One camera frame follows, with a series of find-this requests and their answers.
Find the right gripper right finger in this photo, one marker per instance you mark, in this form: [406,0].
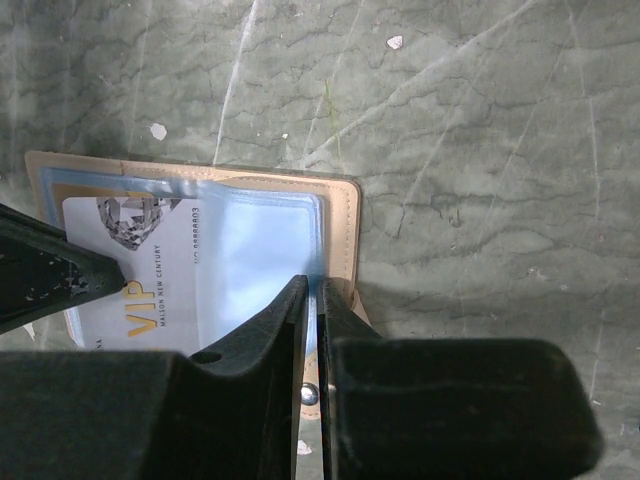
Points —
[449,408]

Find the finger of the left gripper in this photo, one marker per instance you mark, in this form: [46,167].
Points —
[42,273]

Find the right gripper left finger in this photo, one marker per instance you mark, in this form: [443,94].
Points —
[229,411]

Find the white diamond VIP card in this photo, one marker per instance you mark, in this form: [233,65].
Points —
[165,303]

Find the beige card holder wallet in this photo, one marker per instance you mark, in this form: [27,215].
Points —
[202,249]

